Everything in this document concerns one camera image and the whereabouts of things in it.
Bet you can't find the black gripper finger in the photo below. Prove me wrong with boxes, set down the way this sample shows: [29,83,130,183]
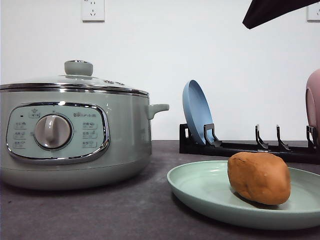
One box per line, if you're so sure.
[242,0,320,29]

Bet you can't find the brown potato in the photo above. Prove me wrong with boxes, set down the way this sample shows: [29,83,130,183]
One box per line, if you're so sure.
[227,151,291,205]

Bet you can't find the green plate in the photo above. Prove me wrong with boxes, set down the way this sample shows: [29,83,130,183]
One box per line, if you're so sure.
[167,160,320,231]

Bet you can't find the glass steamer lid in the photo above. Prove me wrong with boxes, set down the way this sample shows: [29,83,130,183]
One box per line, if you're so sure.
[0,59,150,96]

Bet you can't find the pink plate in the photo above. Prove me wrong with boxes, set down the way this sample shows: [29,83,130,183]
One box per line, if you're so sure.
[305,68,320,148]

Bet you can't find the blue plate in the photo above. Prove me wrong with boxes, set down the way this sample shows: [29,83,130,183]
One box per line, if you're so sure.
[182,79,213,144]

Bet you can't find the black plate rack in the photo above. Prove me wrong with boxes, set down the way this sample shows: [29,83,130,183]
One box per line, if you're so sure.
[179,123,320,164]

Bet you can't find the green electric steamer pot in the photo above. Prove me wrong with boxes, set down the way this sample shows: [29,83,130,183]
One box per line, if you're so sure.
[0,86,170,191]

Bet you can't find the grey table mat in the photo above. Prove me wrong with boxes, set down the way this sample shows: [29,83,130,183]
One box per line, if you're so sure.
[0,140,320,240]

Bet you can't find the white wall socket right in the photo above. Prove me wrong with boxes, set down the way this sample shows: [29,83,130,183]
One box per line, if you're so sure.
[304,1,320,24]

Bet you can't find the white wall socket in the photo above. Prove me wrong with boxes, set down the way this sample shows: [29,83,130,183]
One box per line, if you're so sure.
[304,1,320,24]
[81,0,106,23]

